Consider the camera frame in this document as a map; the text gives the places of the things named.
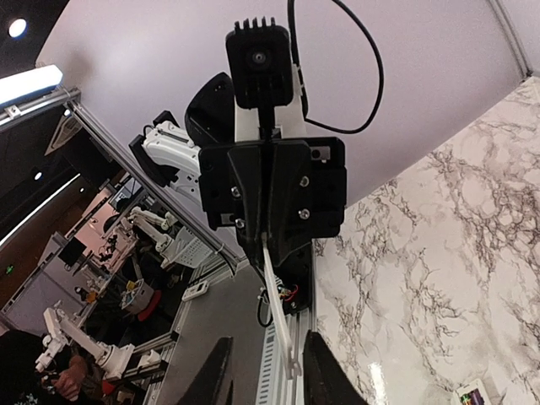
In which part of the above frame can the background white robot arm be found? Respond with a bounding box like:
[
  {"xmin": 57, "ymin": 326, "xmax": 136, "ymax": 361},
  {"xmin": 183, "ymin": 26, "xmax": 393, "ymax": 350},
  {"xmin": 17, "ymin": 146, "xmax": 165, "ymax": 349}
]
[{"xmin": 35, "ymin": 306, "xmax": 234, "ymax": 404}]

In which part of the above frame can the ceiling light fixture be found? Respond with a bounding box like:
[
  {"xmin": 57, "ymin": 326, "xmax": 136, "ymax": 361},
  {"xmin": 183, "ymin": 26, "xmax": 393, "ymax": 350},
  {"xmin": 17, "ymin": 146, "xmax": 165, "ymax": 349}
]
[{"xmin": 0, "ymin": 65, "xmax": 63, "ymax": 108}]

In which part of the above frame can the white battery cover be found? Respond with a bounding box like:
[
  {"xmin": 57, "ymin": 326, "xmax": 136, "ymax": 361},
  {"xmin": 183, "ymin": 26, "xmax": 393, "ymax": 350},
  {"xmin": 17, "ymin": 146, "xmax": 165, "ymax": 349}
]
[{"xmin": 262, "ymin": 233, "xmax": 302, "ymax": 381}]

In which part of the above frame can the front aluminium rail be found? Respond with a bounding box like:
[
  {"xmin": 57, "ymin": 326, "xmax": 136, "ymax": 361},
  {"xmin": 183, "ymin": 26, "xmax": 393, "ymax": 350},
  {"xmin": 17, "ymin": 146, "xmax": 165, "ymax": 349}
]
[{"xmin": 143, "ymin": 262, "xmax": 304, "ymax": 404}]

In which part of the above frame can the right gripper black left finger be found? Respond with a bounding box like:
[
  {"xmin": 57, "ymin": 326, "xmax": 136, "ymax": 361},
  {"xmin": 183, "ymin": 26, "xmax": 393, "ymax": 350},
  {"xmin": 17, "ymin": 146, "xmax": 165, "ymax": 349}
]
[{"xmin": 177, "ymin": 337, "xmax": 234, "ymax": 405}]

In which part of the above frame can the background person hand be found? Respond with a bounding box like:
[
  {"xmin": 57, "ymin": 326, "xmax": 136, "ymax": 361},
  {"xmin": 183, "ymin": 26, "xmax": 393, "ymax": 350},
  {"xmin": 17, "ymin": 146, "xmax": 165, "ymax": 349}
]
[{"xmin": 54, "ymin": 355, "xmax": 89, "ymax": 402}]

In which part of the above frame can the blue battery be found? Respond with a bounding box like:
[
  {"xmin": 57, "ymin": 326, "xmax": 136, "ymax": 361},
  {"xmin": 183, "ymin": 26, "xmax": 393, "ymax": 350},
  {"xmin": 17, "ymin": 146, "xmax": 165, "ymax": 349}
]
[{"xmin": 469, "ymin": 390, "xmax": 485, "ymax": 405}]

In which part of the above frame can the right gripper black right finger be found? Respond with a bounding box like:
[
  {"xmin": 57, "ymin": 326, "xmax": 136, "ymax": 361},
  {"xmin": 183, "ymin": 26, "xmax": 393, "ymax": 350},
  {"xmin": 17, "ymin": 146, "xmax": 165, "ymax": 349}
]
[{"xmin": 302, "ymin": 330, "xmax": 368, "ymax": 405}]

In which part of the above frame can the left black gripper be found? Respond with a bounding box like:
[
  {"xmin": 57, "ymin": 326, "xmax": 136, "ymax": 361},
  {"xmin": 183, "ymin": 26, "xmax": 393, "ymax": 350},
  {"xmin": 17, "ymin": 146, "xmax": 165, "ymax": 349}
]
[{"xmin": 198, "ymin": 137, "xmax": 347, "ymax": 267}]

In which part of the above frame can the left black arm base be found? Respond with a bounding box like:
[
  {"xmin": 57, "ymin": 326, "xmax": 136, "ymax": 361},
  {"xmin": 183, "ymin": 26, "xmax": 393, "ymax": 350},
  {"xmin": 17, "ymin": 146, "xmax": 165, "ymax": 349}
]
[{"xmin": 273, "ymin": 243, "xmax": 314, "ymax": 316}]

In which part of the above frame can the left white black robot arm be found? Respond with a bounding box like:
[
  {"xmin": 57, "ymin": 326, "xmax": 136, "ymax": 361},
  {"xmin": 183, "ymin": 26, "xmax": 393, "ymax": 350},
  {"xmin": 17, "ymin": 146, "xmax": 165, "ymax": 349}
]
[{"xmin": 130, "ymin": 72, "xmax": 347, "ymax": 267}]

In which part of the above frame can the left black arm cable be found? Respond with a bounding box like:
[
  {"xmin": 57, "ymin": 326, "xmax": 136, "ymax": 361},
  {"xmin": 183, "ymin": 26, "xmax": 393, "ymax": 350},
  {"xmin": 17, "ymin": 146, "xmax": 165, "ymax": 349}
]
[{"xmin": 286, "ymin": 0, "xmax": 386, "ymax": 135}]

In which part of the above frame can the gold black battery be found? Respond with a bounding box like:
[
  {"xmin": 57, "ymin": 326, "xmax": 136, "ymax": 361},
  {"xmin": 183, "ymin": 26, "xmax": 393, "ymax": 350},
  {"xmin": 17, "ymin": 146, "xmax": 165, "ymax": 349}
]
[{"xmin": 460, "ymin": 394, "xmax": 473, "ymax": 405}]

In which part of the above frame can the white remote control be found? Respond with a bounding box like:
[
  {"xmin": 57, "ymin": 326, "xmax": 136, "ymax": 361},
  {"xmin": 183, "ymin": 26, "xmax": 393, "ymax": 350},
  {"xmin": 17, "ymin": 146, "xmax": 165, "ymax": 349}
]
[{"xmin": 451, "ymin": 379, "xmax": 492, "ymax": 405}]

